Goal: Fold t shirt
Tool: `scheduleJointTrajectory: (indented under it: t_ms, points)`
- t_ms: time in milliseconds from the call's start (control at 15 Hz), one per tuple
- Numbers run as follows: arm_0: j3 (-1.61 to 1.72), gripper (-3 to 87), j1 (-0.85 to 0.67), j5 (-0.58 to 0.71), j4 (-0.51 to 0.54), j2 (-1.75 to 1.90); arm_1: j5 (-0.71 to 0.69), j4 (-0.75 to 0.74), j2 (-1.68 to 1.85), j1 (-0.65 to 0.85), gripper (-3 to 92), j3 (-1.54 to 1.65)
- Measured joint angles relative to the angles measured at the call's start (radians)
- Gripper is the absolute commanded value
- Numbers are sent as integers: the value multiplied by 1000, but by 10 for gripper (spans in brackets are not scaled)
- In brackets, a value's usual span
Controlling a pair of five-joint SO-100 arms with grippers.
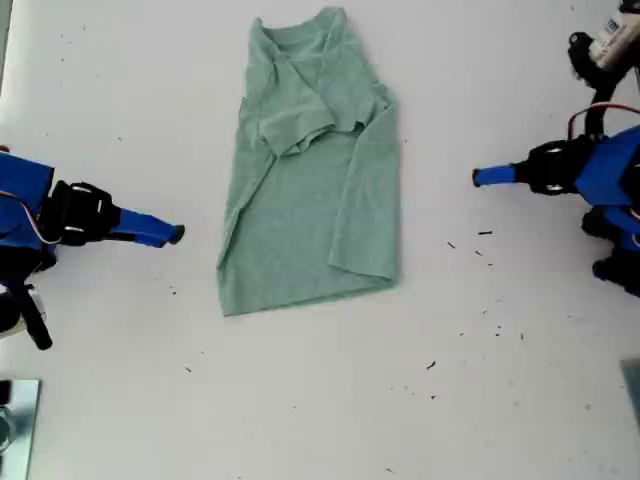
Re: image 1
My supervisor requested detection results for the green t-shirt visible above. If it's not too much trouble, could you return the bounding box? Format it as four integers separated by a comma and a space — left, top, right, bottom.
215, 5, 404, 319

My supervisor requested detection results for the red and white wire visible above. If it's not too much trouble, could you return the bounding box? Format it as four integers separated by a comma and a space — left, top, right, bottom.
0, 191, 59, 247

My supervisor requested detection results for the black camera stalk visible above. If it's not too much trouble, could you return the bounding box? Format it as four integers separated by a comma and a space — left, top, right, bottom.
583, 67, 632, 142
18, 282, 54, 351

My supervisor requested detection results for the black and white camera box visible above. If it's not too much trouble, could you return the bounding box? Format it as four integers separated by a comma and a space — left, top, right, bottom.
0, 283, 27, 343
566, 0, 640, 84

